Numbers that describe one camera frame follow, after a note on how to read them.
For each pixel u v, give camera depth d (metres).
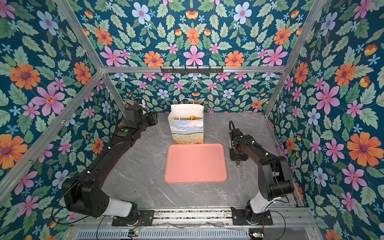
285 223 0.68
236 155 0.81
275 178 0.46
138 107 0.68
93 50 0.84
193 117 0.96
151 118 0.71
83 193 0.40
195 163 0.91
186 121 0.82
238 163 0.86
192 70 0.92
